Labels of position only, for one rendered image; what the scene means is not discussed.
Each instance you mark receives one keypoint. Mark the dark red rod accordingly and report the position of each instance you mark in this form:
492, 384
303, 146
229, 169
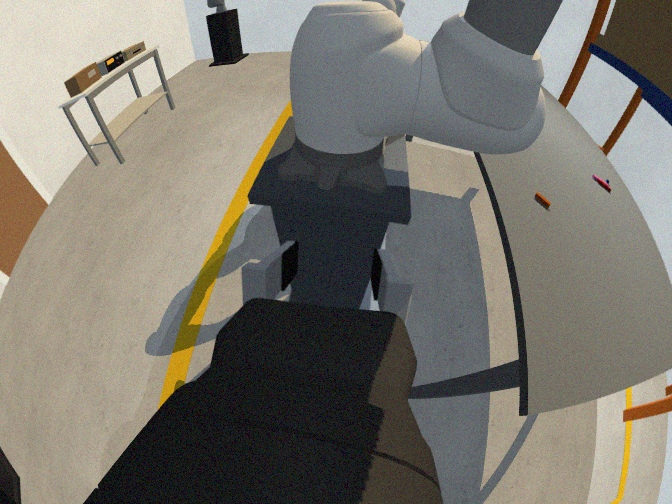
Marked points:
604, 185

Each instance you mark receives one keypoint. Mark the orange rod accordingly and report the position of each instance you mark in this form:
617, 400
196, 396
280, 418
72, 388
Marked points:
542, 199

